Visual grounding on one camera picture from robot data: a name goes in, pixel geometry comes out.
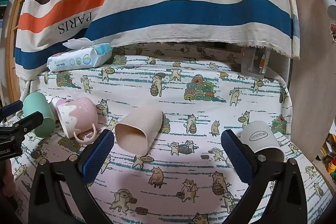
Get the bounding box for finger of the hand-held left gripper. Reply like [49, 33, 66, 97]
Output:
[0, 100, 24, 119]
[0, 112, 44, 139]

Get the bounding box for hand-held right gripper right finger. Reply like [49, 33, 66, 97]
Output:
[221, 130, 306, 224]

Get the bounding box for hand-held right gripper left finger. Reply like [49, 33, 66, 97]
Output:
[28, 129, 116, 224]

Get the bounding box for green cup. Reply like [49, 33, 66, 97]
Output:
[22, 92, 56, 138]

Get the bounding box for beige cup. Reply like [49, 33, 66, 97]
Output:
[115, 105, 164, 156]

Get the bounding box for cat printed bed sheet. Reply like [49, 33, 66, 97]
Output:
[0, 42, 336, 224]

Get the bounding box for baby wipes pack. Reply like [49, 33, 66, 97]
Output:
[47, 38, 113, 72]

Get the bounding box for clear plastic container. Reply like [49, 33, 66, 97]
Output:
[240, 46, 271, 79]

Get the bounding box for colourful toys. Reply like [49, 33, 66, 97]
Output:
[319, 132, 336, 177]

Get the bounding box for wooden board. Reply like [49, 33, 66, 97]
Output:
[287, 0, 336, 161]

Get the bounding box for cartoon sticker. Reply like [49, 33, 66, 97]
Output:
[328, 20, 336, 42]

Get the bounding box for pink and white handled cup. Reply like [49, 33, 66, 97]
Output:
[56, 97, 99, 145]

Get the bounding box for wooden door frame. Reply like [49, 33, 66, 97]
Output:
[5, 0, 37, 106]

